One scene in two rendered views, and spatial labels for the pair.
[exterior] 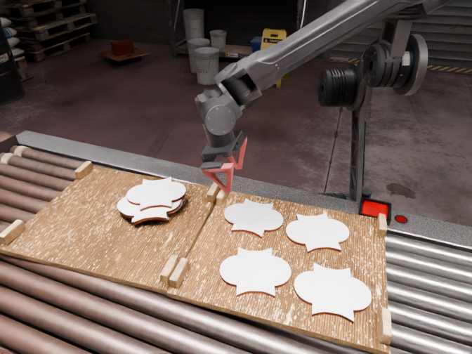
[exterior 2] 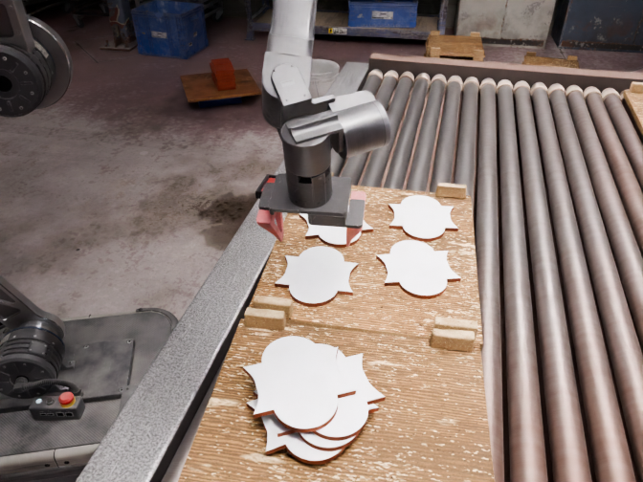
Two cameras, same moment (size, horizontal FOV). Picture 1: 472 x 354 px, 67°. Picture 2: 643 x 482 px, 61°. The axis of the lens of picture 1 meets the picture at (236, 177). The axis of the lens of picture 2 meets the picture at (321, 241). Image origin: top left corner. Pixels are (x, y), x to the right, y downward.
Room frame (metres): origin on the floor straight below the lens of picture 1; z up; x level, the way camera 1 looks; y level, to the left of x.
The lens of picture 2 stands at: (0.74, 0.64, 1.51)
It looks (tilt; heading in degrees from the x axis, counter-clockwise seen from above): 36 degrees down; 263
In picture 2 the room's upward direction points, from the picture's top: straight up
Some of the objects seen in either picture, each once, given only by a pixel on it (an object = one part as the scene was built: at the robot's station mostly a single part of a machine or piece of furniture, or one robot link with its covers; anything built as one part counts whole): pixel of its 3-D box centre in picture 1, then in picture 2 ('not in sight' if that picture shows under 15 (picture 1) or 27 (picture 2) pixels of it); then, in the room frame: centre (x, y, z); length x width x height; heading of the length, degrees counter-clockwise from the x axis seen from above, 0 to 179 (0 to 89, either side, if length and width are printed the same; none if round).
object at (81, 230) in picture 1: (121, 217); (339, 461); (0.68, 0.28, 0.93); 0.41 x 0.35 x 0.02; 74
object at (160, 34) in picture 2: not in sight; (170, 29); (1.43, -4.44, 0.19); 0.50 x 0.41 x 0.37; 155
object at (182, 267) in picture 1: (179, 272); (454, 328); (0.48, 0.11, 0.95); 0.06 x 0.02 x 0.03; 163
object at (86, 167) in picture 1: (83, 169); not in sight; (0.86, 0.43, 0.95); 0.06 x 0.02 x 0.03; 164
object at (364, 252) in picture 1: (287, 254); (373, 250); (0.55, -0.11, 0.93); 0.41 x 0.35 x 0.02; 73
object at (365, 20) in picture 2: not in sight; (382, 9); (-0.48, -4.62, 0.25); 0.62 x 0.42 x 0.22; 170
